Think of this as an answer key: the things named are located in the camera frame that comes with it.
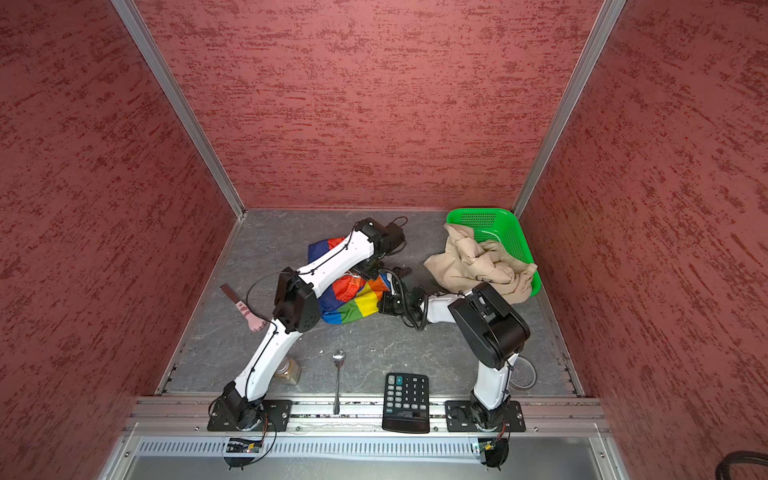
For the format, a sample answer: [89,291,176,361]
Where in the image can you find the rainbow striped shorts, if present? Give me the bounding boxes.
[319,273,392,324]

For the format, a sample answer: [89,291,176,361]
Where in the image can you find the beige shorts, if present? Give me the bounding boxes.
[423,224,538,305]

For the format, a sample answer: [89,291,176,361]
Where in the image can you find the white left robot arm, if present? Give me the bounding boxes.
[209,218,405,431]

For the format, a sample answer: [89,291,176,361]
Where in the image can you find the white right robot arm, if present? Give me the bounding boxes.
[378,276,531,436]

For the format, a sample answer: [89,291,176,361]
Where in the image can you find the metal spoon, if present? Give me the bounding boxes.
[332,349,346,416]

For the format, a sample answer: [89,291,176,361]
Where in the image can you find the black calculator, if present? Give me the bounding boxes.
[382,372,431,434]

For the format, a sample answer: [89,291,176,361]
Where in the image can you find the green plastic basket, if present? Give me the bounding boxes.
[445,208,541,297]

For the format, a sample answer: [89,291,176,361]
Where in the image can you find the small amber glass jar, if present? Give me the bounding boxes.
[274,357,302,385]

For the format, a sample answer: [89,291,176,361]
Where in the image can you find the pink cat paw scoop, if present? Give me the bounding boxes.
[220,284,267,332]

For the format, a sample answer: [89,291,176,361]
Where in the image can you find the right circuit board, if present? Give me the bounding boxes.
[477,439,509,469]

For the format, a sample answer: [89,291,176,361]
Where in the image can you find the circuit board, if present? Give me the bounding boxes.
[225,437,264,455]
[477,439,509,469]

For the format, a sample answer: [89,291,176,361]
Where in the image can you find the left circuit board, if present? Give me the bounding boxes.
[225,437,264,455]

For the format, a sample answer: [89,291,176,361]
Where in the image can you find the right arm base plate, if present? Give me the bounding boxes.
[445,400,527,433]

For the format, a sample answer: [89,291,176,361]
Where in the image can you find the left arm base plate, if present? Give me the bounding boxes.
[207,398,293,433]

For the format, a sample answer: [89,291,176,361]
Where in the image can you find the aluminium front rail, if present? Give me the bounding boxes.
[121,393,613,438]

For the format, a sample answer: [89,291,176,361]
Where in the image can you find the aluminium corner post right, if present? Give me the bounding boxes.
[513,0,626,218]

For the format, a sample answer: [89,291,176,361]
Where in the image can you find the aluminium corner post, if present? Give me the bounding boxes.
[111,0,247,220]
[513,0,626,218]

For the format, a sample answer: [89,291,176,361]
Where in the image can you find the aluminium corner post left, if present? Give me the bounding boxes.
[111,0,247,220]

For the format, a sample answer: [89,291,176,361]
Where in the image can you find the black cable bottom corner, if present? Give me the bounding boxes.
[713,449,768,480]

